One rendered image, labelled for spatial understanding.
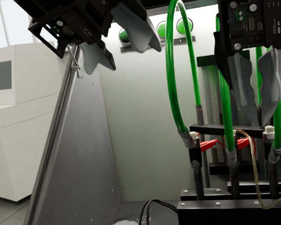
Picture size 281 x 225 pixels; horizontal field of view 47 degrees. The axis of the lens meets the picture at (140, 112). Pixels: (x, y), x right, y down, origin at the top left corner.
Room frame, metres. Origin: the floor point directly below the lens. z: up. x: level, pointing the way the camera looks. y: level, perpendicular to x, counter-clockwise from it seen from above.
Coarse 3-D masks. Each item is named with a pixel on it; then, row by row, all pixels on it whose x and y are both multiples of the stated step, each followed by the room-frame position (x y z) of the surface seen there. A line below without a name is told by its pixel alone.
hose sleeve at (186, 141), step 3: (186, 129) 0.58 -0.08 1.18; (186, 132) 0.58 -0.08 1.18; (180, 135) 0.58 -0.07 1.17; (183, 135) 0.58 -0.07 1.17; (186, 135) 0.58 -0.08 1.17; (189, 135) 0.60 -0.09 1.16; (183, 138) 0.60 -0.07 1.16; (186, 138) 0.60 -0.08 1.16; (189, 138) 0.60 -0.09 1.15; (192, 138) 0.63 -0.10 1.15; (183, 141) 0.62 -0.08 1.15; (186, 141) 0.61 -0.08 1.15; (189, 141) 0.61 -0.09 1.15; (192, 141) 0.63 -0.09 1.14; (186, 144) 0.62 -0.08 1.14; (189, 144) 0.62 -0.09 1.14
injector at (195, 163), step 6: (198, 138) 0.69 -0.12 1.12; (198, 144) 0.69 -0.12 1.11; (192, 150) 0.69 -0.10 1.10; (198, 150) 0.69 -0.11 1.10; (192, 156) 0.69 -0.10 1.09; (198, 156) 0.69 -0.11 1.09; (192, 162) 0.67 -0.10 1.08; (198, 162) 0.68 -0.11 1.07; (198, 168) 0.69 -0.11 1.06; (198, 174) 0.69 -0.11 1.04; (198, 180) 0.69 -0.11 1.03; (198, 186) 0.69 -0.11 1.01; (198, 192) 0.69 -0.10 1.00; (198, 198) 0.69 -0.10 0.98; (204, 198) 0.70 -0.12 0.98
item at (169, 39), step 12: (180, 0) 0.72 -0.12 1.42; (168, 12) 0.61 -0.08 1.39; (180, 12) 0.80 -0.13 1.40; (168, 24) 0.58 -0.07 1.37; (168, 36) 0.56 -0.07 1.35; (168, 48) 0.55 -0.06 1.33; (192, 48) 0.86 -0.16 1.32; (168, 60) 0.54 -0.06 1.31; (192, 60) 0.87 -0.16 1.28; (168, 72) 0.53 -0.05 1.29; (192, 72) 0.88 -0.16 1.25; (168, 84) 0.53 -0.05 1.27; (180, 120) 0.54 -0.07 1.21; (180, 132) 0.57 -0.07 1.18
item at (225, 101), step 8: (216, 16) 0.66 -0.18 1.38; (216, 24) 0.63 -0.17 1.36; (224, 80) 0.54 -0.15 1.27; (224, 88) 0.53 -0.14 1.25; (224, 96) 0.53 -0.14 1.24; (224, 104) 0.53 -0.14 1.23; (224, 112) 0.52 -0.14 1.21; (232, 112) 0.83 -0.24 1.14; (224, 120) 0.53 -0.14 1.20; (232, 120) 0.83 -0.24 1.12; (224, 128) 0.53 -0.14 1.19; (232, 128) 0.53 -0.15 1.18; (232, 136) 0.53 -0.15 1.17; (232, 144) 0.54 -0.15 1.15; (232, 152) 0.57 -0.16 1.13; (232, 160) 0.61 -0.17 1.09
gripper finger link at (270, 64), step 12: (264, 60) 0.38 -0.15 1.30; (276, 60) 0.35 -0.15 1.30; (264, 72) 0.38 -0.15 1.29; (276, 72) 0.35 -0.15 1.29; (264, 84) 0.38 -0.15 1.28; (276, 84) 0.34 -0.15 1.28; (264, 96) 0.38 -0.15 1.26; (276, 96) 0.34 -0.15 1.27; (264, 108) 0.38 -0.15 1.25; (264, 120) 0.38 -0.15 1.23
